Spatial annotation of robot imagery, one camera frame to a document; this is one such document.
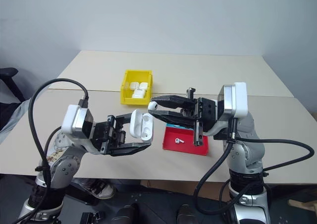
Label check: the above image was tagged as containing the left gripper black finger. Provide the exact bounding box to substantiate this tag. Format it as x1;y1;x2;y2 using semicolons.
108;143;152;158
114;112;134;126

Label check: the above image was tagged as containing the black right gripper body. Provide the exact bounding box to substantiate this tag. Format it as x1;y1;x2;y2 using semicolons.
181;87;218;146

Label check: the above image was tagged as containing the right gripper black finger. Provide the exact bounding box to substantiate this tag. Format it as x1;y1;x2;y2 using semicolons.
149;110;197;129
151;94;189;109

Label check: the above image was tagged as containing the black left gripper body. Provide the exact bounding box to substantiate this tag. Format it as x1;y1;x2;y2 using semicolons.
92;114;127;157

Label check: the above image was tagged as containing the yellow plastic bin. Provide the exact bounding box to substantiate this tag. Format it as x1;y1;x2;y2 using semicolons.
120;69;154;107

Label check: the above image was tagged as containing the teal flat card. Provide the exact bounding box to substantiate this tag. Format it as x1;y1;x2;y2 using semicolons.
166;123;192;130

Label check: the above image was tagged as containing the red plastic tray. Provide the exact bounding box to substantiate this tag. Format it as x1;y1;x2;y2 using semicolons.
162;126;210;157

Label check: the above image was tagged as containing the white and black shoe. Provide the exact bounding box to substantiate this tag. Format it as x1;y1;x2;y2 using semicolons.
79;178;116;200

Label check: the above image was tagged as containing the dark rounded shape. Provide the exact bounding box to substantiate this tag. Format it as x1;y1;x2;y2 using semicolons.
176;204;199;224
110;203;140;224

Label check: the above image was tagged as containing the black boxy object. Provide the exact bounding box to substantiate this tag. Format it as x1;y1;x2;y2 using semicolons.
80;211;107;224

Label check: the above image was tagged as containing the black office chair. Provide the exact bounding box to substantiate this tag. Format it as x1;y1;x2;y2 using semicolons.
0;67;27;103

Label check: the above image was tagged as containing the light wooden piece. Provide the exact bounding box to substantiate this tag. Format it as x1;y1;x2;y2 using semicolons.
286;196;317;213

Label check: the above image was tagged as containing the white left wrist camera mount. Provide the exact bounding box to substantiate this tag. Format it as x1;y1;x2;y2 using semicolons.
61;104;96;140

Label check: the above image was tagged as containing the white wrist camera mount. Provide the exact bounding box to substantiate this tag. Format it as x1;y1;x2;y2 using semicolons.
216;82;249;122
61;104;96;140

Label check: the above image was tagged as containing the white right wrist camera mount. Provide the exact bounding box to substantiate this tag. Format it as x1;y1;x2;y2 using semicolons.
216;82;249;122

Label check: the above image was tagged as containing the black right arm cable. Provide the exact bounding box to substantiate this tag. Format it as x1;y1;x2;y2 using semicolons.
193;134;251;215
229;117;315;172

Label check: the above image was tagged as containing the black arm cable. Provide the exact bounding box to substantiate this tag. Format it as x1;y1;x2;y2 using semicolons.
6;78;90;224
229;117;315;172
193;134;251;215

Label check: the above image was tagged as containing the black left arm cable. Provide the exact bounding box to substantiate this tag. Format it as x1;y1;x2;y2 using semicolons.
6;78;90;224

